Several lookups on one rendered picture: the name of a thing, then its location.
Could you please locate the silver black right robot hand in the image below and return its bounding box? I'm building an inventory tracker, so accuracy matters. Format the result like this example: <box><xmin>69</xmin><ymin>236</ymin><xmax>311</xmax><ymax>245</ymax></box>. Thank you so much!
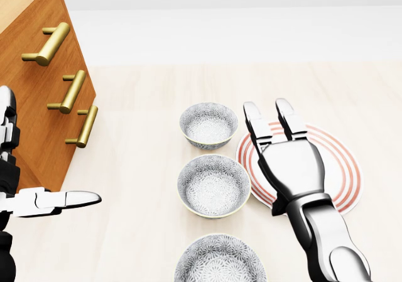
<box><xmin>242</xmin><ymin>98</ymin><xmax>327</xmax><ymax>217</ymax></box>

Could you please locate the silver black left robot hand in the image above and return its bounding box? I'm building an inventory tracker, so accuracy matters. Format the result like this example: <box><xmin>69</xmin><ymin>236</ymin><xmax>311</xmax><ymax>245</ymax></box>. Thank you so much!
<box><xmin>0</xmin><ymin>85</ymin><xmax>102</xmax><ymax>219</ymax></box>

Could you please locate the white plate with red rings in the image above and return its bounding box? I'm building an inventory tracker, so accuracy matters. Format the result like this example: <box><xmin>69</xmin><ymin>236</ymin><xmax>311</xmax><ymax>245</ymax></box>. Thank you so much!
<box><xmin>236</xmin><ymin>120</ymin><xmax>364</xmax><ymax>217</ymax></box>

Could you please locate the patterned grey bowl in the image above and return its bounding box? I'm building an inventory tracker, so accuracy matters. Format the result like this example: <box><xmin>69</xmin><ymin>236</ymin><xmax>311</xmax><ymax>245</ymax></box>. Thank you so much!
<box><xmin>177</xmin><ymin>153</ymin><xmax>253</xmax><ymax>220</ymax></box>
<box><xmin>173</xmin><ymin>234</ymin><xmax>268</xmax><ymax>282</ymax></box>
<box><xmin>179</xmin><ymin>102</ymin><xmax>239</xmax><ymax>151</ymax></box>

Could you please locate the wooden cabinet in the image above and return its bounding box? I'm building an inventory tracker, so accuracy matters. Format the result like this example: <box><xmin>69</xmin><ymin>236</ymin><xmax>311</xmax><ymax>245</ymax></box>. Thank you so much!
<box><xmin>0</xmin><ymin>0</ymin><xmax>97</xmax><ymax>192</ymax></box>

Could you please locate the small brass drawer handle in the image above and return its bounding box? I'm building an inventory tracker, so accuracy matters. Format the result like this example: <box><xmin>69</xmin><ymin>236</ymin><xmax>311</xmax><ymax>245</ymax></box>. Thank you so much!
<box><xmin>65</xmin><ymin>105</ymin><xmax>99</xmax><ymax>149</ymax></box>

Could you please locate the medium brass drawer handle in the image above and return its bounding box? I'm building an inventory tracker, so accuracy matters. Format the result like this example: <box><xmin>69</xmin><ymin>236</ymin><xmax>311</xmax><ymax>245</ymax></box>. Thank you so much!
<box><xmin>46</xmin><ymin>70</ymin><xmax>87</xmax><ymax>115</ymax></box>

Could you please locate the large brass drawer handle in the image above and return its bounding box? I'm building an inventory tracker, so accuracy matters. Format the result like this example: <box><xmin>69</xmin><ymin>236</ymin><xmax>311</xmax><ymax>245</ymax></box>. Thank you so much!
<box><xmin>21</xmin><ymin>22</ymin><xmax>71</xmax><ymax>67</ymax></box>

